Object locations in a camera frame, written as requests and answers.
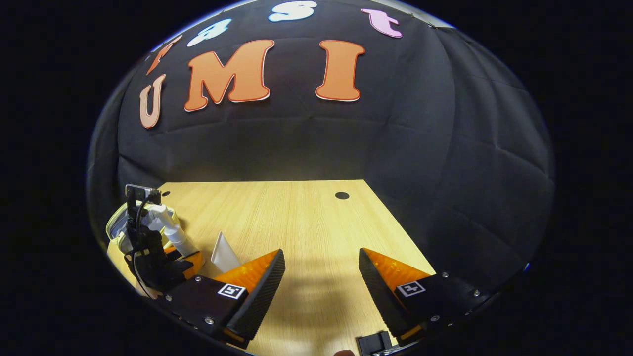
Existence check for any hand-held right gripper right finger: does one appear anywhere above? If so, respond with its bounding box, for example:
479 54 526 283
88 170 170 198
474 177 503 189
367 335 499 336
358 248 495 348

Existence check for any white squeeze tube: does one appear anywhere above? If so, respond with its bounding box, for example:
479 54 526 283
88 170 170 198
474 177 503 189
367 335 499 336
211 231 242 273

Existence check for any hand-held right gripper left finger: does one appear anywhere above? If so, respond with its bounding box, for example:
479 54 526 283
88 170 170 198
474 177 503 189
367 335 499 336
161 249 286 350

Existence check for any white pump bottle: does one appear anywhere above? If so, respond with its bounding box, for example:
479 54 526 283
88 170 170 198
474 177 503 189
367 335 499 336
145 204 199 258

